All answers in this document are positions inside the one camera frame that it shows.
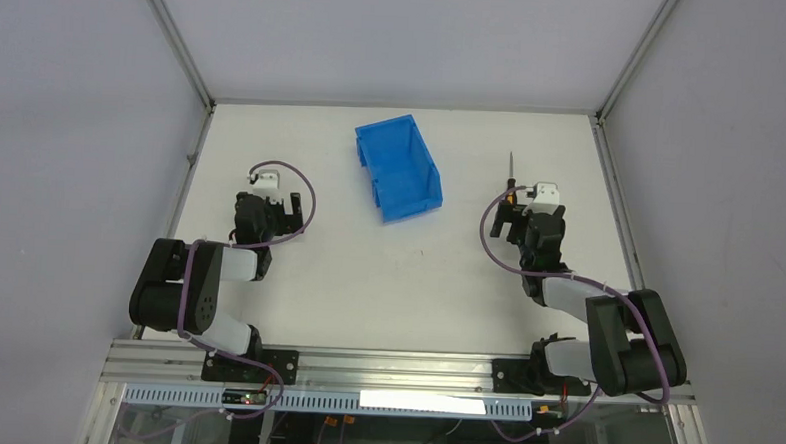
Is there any blue plastic bin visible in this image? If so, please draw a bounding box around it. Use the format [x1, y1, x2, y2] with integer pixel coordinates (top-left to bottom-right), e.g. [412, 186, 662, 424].
[355, 114, 443, 224]

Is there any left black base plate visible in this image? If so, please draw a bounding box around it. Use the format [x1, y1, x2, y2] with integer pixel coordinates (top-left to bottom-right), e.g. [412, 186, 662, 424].
[200, 348, 300, 386]

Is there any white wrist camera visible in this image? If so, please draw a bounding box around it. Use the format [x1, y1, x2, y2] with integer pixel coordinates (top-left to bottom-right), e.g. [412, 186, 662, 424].
[530, 182, 561, 207]
[249, 169, 281, 201]

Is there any aluminium front rail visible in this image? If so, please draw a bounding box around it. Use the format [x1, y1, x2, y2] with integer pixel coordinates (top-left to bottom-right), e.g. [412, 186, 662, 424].
[99, 337, 698, 408]

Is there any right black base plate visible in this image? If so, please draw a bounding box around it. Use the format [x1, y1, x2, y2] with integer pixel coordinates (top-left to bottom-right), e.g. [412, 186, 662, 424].
[491, 358, 592, 397]

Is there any slotted white cable duct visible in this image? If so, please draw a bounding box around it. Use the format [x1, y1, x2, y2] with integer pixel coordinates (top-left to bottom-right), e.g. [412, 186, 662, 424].
[123, 384, 533, 421]

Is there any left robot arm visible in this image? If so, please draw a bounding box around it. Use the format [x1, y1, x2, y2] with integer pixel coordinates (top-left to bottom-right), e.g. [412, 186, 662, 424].
[128, 191, 304, 360]

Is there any left aluminium frame post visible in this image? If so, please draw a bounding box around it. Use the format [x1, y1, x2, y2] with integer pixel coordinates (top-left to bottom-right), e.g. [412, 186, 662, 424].
[146, 0, 216, 236]

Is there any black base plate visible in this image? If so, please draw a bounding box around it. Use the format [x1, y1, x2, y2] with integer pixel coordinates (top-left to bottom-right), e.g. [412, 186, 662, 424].
[491, 358, 592, 397]
[200, 348, 300, 386]

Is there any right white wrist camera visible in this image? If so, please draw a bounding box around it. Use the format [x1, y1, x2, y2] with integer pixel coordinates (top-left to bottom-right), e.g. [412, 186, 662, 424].
[530, 182, 561, 207]

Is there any right aluminium frame post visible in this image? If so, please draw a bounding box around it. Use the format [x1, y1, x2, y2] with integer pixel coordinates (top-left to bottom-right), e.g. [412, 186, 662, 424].
[590, 0, 680, 289]

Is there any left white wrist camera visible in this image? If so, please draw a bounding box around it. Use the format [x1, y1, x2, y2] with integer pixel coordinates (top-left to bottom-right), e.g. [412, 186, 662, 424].
[249, 169, 281, 201]

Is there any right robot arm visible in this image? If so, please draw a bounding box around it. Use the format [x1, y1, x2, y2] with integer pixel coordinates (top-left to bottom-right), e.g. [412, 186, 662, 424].
[481, 199, 687, 404]

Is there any small circuit board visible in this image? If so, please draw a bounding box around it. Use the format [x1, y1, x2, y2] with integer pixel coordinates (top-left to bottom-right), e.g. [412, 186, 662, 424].
[221, 389, 269, 406]

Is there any black yellow screwdriver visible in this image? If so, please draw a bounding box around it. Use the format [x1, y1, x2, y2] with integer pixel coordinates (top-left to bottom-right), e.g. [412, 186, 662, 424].
[505, 151, 517, 205]

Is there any aluminium frame post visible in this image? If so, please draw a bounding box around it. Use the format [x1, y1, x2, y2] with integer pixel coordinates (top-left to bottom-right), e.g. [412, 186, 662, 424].
[146, 0, 216, 236]
[590, 0, 680, 289]

